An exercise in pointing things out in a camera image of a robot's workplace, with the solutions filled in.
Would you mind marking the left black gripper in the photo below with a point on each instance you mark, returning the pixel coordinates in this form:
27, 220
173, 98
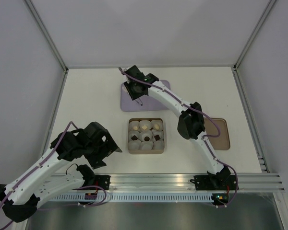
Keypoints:
108, 148

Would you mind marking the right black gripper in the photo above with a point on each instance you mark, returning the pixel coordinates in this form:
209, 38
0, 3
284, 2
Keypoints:
134, 96

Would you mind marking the white metal tongs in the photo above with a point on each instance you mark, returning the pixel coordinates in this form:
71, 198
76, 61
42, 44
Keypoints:
139, 101

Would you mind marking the beige chocolate box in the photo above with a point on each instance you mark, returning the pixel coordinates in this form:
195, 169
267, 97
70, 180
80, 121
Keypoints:
152, 152

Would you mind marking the beige box lid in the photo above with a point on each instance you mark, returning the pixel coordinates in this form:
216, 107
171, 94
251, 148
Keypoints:
222, 142

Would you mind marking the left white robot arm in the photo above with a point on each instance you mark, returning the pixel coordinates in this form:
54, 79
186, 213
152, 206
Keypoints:
66, 165

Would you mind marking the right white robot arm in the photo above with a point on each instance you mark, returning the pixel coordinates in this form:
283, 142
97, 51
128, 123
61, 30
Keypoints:
190, 123

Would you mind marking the purple plastic tray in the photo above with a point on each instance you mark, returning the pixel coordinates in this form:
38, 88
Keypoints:
149, 103

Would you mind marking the white paper cup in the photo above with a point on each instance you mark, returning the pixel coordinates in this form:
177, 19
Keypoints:
160, 122
134, 145
159, 145
133, 133
146, 133
145, 122
146, 146
155, 132
134, 124

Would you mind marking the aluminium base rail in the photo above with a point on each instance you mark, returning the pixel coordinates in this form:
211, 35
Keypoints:
186, 182

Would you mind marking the white slotted cable duct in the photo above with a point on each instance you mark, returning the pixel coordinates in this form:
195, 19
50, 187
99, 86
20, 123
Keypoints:
135, 197

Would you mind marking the right aluminium frame post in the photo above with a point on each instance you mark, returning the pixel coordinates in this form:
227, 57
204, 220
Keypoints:
270, 5

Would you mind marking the aluminium frame post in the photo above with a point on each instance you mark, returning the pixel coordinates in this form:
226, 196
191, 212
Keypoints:
270, 5
39, 22

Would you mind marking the left aluminium frame post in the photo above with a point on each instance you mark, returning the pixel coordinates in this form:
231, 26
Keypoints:
39, 22

